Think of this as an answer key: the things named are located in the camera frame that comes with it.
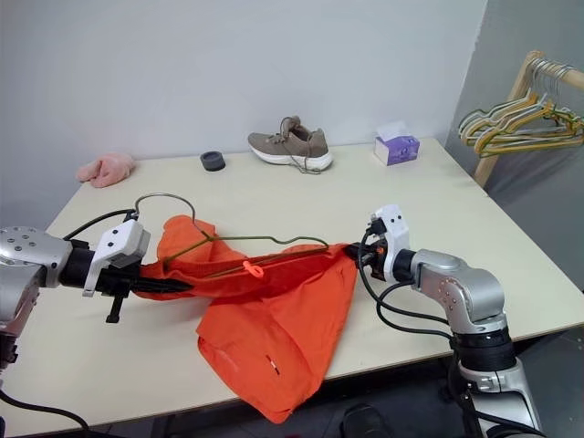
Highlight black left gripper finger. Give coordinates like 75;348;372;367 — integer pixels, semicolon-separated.
136;275;193;288
135;285;192;295

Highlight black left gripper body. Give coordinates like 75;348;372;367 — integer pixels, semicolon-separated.
96;265;141;325

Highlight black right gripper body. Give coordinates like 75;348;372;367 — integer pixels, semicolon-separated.
359;218;390;281

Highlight olive wire clothes hanger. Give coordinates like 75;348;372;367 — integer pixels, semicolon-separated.
133;193;330;277

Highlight orange garment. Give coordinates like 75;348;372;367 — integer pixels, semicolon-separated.
138;214;361;424

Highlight purple tissue box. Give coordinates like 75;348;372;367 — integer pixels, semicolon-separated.
373;120;422;167

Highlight pink fluffy cloth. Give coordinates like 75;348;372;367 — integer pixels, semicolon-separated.
76;152;136;190

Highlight taupe sneaker with white sole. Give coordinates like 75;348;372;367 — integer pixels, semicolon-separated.
247;115;334;175

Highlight black round cap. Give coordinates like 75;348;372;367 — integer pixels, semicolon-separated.
199;151;227;173

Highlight hangers on wooden rack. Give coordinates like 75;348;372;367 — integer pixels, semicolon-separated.
473;50;584;189

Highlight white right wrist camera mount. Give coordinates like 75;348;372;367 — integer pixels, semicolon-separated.
370;203;411;280

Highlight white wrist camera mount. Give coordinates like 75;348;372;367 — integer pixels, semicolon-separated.
82;220;151;297
370;203;411;280

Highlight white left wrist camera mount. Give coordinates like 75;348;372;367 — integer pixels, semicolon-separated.
82;220;151;297

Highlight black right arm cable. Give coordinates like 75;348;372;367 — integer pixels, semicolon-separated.
357;231;457;339

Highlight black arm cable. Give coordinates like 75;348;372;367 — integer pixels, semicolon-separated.
62;208;139;241
357;231;457;339

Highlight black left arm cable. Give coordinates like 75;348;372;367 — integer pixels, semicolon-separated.
62;208;139;241

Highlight yellow wire hanger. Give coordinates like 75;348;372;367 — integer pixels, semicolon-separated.
472;98;584;159

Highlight white wire hanger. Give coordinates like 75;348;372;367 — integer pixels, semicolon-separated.
457;89;556;138

